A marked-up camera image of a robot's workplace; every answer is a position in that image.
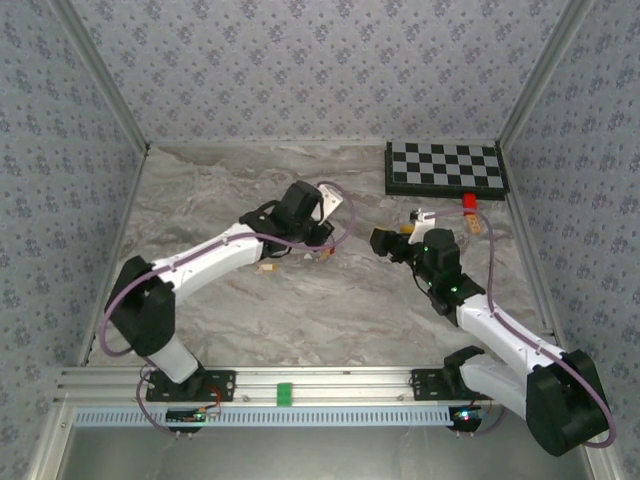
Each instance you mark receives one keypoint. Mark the aluminium frame post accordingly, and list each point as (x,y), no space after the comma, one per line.
(542,75)

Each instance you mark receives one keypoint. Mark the aluminium side rail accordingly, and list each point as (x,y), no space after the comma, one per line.
(116,250)
(531,250)

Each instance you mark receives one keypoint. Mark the black and grey checkerboard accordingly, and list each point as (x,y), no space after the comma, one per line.
(445,167)

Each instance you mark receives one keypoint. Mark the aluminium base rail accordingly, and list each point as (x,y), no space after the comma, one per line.
(325,387)

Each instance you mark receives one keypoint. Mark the red plastic block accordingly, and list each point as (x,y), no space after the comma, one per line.
(469,201)

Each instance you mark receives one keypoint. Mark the left circuit board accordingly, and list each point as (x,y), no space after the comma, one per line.
(185,415)

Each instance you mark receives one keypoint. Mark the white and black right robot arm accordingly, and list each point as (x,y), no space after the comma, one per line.
(500,330)

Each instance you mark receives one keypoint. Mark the orange key tag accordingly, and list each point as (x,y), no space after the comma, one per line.
(474,224)

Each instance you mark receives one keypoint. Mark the circuit board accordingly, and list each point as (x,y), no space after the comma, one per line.
(185,415)
(467,415)

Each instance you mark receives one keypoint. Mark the right circuit board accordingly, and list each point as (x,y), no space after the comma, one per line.
(467,415)

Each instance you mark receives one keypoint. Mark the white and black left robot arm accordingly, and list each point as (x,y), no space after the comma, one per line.
(200,262)

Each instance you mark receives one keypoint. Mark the green clip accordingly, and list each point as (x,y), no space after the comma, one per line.
(284,393)

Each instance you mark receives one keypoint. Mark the beige key tag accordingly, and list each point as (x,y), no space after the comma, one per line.
(266,269)

